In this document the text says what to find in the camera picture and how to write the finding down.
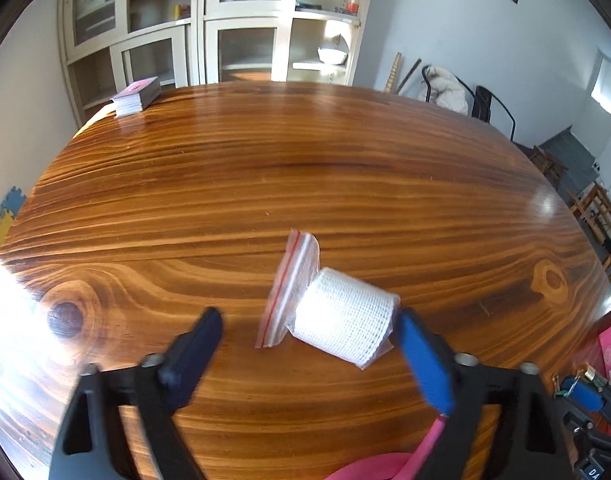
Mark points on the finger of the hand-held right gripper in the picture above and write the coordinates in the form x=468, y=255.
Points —
x=583, y=396

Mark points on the pink band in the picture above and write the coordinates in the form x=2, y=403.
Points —
x=425, y=447

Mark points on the foam puzzle floor mat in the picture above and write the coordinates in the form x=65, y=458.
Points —
x=2, y=225

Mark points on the small metal key clip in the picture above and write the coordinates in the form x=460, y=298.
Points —
x=588, y=374

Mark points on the stack of pink cards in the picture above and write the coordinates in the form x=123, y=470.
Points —
x=135, y=95

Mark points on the white gauze roll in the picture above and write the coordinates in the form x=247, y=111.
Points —
x=340, y=325

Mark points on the white bowl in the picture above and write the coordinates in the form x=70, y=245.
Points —
x=332, y=55

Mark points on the empty black chair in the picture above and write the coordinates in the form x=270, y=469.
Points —
x=485, y=105

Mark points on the small high window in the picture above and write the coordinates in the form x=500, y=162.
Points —
x=610, y=85

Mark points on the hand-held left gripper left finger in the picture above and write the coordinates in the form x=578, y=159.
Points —
x=195, y=345

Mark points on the dark metal stick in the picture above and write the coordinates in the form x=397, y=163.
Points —
x=409, y=76

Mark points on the orange bottle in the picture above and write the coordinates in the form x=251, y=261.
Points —
x=354, y=2

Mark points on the small wooden stool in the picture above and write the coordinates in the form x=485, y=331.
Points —
x=545, y=162

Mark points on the white puffer jacket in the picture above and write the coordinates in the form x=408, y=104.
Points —
x=448, y=90

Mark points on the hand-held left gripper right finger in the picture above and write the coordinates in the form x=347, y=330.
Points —
x=425, y=365

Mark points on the cream glass-door cabinet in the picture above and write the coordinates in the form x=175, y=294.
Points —
x=198, y=20

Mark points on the small yellow box on shelf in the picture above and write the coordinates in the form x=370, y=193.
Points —
x=182, y=12

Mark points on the black chair with jacket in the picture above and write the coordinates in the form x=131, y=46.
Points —
x=425, y=82

